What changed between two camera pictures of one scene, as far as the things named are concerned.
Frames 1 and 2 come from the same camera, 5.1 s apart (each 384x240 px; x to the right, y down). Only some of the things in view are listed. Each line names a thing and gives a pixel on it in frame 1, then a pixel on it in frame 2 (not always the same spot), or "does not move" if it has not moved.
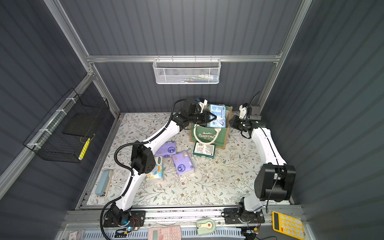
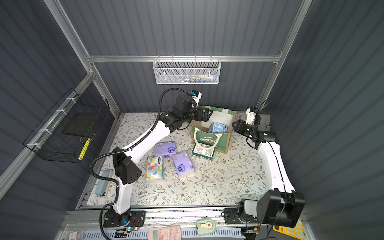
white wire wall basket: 186,71 does not move
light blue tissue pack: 220,111 → 218,128
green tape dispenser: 205,226 does not move
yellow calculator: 288,225 does not move
